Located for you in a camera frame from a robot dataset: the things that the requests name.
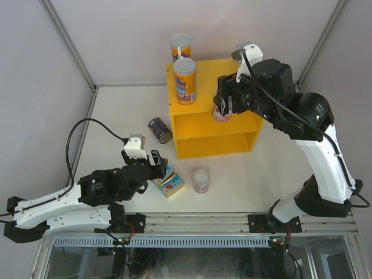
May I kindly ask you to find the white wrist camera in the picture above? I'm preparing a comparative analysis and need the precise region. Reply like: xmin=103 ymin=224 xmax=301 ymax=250
xmin=231 ymin=41 xmax=263 ymax=83
xmin=124 ymin=134 xmax=147 ymax=159

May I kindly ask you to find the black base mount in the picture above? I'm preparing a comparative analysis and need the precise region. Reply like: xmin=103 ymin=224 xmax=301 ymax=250
xmin=248 ymin=214 xmax=271 ymax=233
xmin=124 ymin=213 xmax=146 ymax=234

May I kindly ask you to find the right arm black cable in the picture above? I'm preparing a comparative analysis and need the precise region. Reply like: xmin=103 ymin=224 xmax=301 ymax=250
xmin=239 ymin=49 xmax=371 ymax=209

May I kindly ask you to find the aluminium frame rail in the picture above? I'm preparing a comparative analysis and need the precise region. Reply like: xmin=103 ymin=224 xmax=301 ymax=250
xmin=42 ymin=211 xmax=359 ymax=235

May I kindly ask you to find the blue luncheon meat tin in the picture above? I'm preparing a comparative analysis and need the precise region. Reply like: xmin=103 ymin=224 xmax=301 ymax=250
xmin=159 ymin=173 xmax=184 ymax=198
xmin=153 ymin=164 xmax=175 ymax=187

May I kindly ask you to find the yellow wooden shelf cabinet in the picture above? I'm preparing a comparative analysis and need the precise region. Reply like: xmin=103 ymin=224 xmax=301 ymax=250
xmin=166 ymin=59 xmax=264 ymax=159

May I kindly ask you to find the orange can with spoon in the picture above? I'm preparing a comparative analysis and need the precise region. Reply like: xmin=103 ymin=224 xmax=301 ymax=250
xmin=170 ymin=33 xmax=191 ymax=63

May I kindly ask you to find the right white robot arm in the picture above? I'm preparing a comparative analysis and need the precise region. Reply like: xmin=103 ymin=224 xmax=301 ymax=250
xmin=213 ymin=59 xmax=363 ymax=232

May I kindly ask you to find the white porridge can red label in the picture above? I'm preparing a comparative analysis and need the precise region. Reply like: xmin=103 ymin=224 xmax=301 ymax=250
xmin=212 ymin=104 xmax=231 ymax=123

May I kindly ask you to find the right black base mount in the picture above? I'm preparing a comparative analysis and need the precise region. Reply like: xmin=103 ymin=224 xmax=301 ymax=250
xmin=248 ymin=214 xmax=271 ymax=233

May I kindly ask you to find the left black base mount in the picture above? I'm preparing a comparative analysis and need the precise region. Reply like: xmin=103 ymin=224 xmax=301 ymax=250
xmin=124 ymin=213 xmax=146 ymax=234

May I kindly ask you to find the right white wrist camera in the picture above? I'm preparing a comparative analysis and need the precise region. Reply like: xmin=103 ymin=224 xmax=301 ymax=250
xmin=231 ymin=41 xmax=263 ymax=83

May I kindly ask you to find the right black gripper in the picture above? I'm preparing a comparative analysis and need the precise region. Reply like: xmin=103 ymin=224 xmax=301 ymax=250
xmin=216 ymin=70 xmax=278 ymax=124

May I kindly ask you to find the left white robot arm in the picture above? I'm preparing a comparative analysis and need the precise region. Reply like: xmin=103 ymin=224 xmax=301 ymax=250
xmin=3 ymin=150 xmax=168 ymax=244

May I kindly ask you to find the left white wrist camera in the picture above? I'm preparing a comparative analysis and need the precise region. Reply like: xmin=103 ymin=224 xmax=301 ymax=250
xmin=124 ymin=134 xmax=147 ymax=159

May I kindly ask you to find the grey slotted cable duct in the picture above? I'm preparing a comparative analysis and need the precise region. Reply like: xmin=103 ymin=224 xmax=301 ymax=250
xmin=53 ymin=235 xmax=284 ymax=248

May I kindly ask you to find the dark blue tin can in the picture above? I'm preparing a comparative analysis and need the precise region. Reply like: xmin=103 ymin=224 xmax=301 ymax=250
xmin=148 ymin=117 xmax=173 ymax=144

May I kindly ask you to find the yellow can with white spoon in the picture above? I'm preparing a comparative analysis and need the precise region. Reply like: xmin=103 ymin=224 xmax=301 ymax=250
xmin=173 ymin=57 xmax=196 ymax=105

